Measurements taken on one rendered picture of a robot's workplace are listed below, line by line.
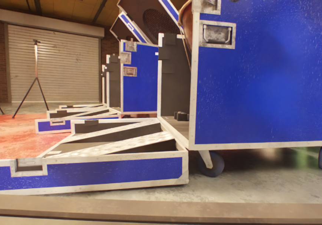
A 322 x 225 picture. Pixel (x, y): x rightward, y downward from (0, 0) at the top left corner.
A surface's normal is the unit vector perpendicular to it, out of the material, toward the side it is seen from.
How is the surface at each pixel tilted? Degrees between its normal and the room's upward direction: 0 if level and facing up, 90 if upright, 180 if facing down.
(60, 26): 90
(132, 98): 90
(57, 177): 90
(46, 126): 90
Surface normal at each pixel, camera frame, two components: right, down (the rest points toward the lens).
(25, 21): 0.51, 0.10
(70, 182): 0.15, 0.11
